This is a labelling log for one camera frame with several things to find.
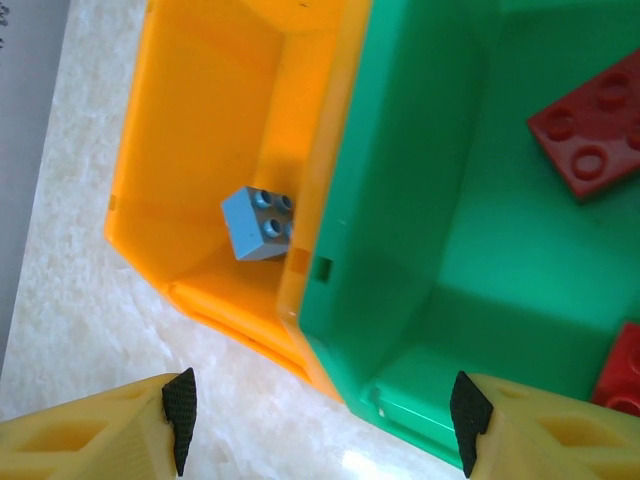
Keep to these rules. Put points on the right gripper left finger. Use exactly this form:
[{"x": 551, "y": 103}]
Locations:
[{"x": 75, "y": 440}]

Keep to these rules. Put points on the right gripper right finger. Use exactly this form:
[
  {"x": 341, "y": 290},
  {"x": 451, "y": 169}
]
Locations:
[{"x": 560, "y": 440}]

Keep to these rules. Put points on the orange plastic bin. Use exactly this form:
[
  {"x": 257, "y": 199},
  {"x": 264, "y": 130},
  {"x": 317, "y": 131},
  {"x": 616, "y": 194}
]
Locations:
[{"x": 200, "y": 100}]

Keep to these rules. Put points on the small red lego brick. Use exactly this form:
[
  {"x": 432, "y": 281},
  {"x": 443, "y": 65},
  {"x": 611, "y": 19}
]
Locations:
[{"x": 622, "y": 370}]

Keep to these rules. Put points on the small blue lego brick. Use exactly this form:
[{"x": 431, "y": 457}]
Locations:
[{"x": 255, "y": 225}]

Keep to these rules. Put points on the green plastic bin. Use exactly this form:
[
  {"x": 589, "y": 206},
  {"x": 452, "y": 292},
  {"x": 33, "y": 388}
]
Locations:
[{"x": 450, "y": 250}]

